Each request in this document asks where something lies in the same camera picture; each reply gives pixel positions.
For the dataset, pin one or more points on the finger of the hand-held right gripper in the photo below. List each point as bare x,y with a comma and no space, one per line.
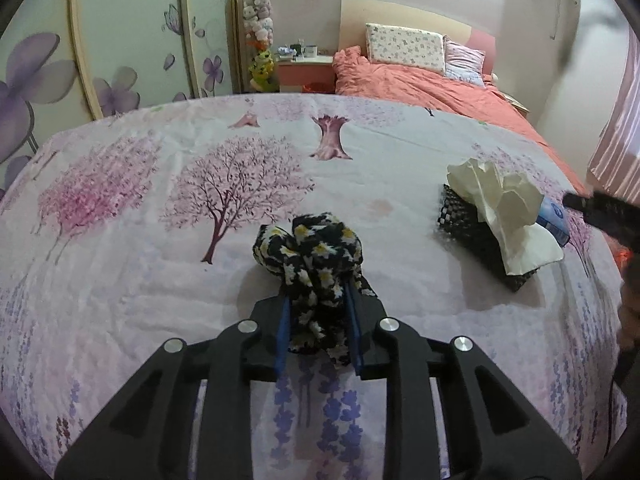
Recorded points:
605,212

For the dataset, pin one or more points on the yellow green plush toy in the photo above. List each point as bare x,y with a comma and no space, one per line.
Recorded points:
262,67

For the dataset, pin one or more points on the black daisy print cloth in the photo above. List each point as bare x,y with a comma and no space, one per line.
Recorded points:
310,255

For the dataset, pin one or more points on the blue packet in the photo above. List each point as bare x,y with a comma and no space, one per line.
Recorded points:
552,220

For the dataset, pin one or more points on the white wall pipe cover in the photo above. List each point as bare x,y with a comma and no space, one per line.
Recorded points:
554,15

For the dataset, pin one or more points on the black woven box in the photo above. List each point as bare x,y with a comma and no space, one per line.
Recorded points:
465,225

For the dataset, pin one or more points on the cream and pink headboard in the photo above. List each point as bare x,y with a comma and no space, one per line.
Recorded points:
400,12

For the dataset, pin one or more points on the pink curtain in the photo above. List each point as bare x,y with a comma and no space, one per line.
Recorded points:
622,130

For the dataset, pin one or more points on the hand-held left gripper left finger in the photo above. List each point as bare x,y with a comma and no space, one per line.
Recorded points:
282,332

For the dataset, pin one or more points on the pink nightstand with mugs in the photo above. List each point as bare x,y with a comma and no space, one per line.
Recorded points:
305,72

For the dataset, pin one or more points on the orange duvet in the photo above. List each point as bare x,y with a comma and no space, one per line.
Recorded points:
450,95

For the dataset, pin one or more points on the floral white pillow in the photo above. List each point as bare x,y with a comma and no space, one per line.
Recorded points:
405,47

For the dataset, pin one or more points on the nightstand with book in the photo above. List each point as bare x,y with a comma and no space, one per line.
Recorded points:
517,102

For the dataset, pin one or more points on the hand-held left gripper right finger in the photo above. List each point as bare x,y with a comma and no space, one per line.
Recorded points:
354,332

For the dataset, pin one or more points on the white mug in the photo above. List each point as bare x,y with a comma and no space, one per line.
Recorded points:
310,50

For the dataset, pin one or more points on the floral wardrobe doors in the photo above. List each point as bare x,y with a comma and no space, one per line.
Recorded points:
125,35

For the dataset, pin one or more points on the pink striped pillow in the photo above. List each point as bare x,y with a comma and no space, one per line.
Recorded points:
465,62

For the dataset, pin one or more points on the tree print tablecloth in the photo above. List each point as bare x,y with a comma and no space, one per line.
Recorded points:
150,285

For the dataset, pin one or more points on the hanging plush toys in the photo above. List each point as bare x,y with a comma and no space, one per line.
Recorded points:
257,15

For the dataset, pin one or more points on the white tissue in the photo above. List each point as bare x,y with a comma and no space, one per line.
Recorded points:
500,200

